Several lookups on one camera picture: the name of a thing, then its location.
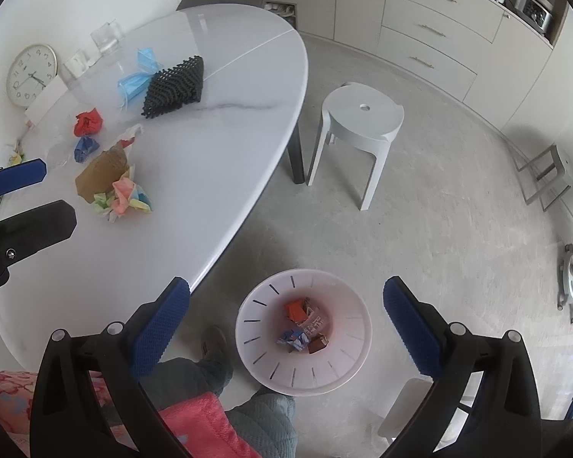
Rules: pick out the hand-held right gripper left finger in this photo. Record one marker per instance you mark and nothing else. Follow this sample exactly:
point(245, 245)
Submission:
point(162, 329)

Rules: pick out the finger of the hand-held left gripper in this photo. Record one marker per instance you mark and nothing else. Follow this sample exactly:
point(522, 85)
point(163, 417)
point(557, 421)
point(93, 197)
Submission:
point(33, 229)
point(21, 175)

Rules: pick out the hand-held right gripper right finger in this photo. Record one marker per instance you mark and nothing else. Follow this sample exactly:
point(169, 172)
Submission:
point(410, 329)

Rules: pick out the green paper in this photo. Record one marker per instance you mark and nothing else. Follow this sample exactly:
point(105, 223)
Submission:
point(101, 199)

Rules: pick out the pale pink trash bin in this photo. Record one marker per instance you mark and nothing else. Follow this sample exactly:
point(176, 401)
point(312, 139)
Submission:
point(267, 367)

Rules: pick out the black mesh net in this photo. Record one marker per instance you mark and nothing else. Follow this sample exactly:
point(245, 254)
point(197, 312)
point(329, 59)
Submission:
point(174, 88)

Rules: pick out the person's brown shoe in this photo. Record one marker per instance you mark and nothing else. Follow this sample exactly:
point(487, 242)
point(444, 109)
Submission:
point(214, 341)

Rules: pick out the brown paper piece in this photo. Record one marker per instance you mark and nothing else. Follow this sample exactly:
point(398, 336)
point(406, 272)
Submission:
point(100, 171)

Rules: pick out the white flat box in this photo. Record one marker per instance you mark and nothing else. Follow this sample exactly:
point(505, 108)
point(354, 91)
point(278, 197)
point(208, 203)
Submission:
point(47, 100)

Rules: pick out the red crumpled paper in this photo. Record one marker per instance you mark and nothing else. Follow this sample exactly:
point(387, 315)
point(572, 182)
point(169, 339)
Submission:
point(88, 123)

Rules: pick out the brown wrapper piece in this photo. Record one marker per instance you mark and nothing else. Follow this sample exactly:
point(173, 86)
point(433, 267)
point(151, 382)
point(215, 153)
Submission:
point(319, 343)

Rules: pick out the white printed wrapper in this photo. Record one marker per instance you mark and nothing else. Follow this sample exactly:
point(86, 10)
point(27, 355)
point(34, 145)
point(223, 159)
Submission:
point(316, 323)

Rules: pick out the pink crumpled paper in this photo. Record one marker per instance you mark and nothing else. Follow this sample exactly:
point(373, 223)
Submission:
point(125, 193)

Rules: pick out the pink towel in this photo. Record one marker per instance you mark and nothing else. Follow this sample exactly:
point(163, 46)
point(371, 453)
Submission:
point(205, 424)

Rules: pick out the blue and yellow crumpled paper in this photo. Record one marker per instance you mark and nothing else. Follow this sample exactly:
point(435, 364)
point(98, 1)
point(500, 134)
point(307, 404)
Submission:
point(143, 203)

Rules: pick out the orange crumpled paper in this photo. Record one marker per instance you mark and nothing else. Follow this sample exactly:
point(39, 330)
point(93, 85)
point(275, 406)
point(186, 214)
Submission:
point(297, 310)

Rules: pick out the white crumpled wrapper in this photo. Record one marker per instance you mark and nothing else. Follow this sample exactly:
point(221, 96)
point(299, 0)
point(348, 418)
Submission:
point(130, 136)

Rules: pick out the blue and white wrapper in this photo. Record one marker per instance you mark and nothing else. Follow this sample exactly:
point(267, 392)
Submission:
point(292, 338)

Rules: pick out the small white holder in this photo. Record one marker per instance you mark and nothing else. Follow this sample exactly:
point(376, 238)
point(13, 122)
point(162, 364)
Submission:
point(79, 66)

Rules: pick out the person's grey quilted trousers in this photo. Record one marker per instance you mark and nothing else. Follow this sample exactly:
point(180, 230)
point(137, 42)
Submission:
point(262, 424)

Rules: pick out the blue face mask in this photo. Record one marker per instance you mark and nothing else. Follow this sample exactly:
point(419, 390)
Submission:
point(133, 83)

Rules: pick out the clear glass cup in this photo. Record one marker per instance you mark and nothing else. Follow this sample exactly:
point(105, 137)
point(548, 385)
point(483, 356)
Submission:
point(107, 38)

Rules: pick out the pink floral cloth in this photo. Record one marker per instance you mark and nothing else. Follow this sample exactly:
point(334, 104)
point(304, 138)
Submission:
point(12, 391)

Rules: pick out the dark table leg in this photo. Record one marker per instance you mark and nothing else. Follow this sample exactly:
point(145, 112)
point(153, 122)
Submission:
point(297, 157)

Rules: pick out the white plastic stool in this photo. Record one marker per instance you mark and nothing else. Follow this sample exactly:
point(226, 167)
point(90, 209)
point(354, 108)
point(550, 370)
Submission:
point(363, 114)

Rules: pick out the beige drawer cabinet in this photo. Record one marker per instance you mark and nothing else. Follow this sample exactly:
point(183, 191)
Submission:
point(434, 19)

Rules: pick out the silver microwave oven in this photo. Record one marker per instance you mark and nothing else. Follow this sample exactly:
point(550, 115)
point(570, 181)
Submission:
point(535, 9)

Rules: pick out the round white wall clock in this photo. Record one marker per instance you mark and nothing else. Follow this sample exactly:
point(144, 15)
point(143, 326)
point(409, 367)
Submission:
point(31, 76)

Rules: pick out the metal frame stool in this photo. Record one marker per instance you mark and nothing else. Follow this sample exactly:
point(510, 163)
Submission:
point(549, 176)

